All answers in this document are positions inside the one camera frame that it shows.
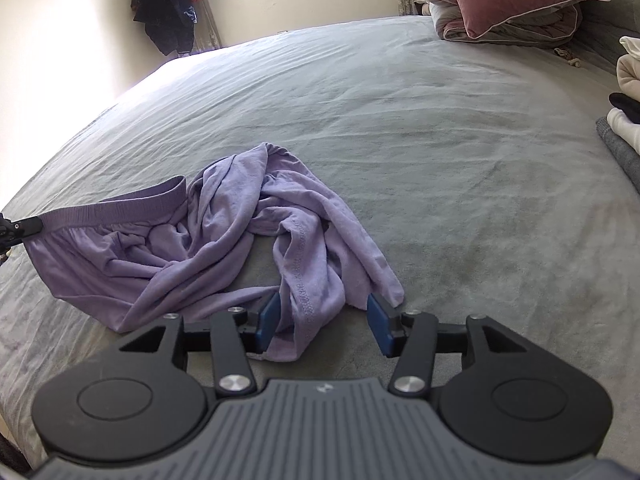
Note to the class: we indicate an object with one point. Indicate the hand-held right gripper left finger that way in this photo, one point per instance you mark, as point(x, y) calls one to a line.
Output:
point(267, 322)

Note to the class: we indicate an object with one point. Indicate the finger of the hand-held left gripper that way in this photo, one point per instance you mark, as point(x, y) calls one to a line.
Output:
point(25, 228)

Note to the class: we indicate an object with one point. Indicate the white folded garment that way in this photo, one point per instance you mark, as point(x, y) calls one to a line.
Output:
point(625, 130)
point(631, 46)

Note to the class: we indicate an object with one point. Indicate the stack of folded clothes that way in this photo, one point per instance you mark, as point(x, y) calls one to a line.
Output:
point(625, 105)

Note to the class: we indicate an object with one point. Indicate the grey folded garment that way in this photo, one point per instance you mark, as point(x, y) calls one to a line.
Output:
point(622, 160)

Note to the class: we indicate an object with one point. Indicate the dark hanging clothes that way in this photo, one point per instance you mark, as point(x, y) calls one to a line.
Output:
point(165, 10)

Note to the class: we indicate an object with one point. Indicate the sheer patterned curtain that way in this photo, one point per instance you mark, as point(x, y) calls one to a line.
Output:
point(209, 25)

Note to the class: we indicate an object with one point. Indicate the folded grey quilt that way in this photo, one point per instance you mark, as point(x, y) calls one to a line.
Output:
point(540, 31)

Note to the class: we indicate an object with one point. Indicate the beige folded garment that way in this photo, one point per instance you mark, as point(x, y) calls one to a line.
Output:
point(629, 77)

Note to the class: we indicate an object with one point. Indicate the purple pants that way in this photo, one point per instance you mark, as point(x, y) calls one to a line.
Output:
point(225, 210)

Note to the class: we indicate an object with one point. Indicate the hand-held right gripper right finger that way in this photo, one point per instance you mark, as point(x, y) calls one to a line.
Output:
point(380, 325)

